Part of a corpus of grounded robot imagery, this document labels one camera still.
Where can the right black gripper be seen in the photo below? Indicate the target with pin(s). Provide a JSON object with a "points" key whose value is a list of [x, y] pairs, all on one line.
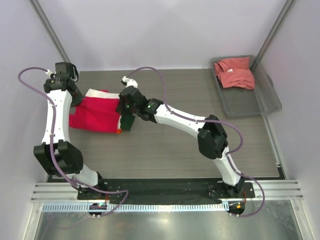
{"points": [[121, 109]]}

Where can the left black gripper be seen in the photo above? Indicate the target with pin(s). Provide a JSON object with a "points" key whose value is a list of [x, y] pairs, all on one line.
{"points": [[78, 100]]}

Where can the dark green t-shirt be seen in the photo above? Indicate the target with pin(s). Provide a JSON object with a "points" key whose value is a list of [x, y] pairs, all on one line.
{"points": [[126, 122]]}

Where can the red t-shirt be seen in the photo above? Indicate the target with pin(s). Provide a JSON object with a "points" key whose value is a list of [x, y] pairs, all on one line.
{"points": [[76, 119]]}

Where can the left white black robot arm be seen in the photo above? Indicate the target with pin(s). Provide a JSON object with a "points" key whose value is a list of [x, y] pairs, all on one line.
{"points": [[56, 154]]}

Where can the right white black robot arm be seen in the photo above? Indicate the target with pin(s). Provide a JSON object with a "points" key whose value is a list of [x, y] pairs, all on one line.
{"points": [[209, 132]]}

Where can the grey plastic tray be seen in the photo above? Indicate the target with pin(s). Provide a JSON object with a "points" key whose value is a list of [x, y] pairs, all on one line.
{"points": [[238, 102]]}

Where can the salmon pink t-shirt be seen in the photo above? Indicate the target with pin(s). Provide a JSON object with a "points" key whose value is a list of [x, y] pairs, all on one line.
{"points": [[234, 72]]}

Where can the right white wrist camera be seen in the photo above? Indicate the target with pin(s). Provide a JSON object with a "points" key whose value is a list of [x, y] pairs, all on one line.
{"points": [[129, 82]]}

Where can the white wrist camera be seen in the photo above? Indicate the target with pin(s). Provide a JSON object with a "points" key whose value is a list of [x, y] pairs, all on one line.
{"points": [[50, 73], [129, 82]]}

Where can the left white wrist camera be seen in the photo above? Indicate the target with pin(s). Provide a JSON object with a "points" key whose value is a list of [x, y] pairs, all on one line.
{"points": [[50, 73]]}

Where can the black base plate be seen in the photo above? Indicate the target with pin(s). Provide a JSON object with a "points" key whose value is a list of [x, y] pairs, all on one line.
{"points": [[167, 191]]}

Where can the left aluminium corner post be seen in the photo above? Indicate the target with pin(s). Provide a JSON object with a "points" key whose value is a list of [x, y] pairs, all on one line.
{"points": [[49, 29]]}

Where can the aluminium corner post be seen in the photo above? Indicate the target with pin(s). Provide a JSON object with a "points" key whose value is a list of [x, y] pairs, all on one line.
{"points": [[280, 19], [49, 29]]}

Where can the slotted cable duct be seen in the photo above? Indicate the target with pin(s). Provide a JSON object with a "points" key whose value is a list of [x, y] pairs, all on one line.
{"points": [[97, 207]]}

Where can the right aluminium corner post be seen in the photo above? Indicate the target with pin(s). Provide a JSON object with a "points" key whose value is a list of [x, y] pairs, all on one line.
{"points": [[280, 19]]}

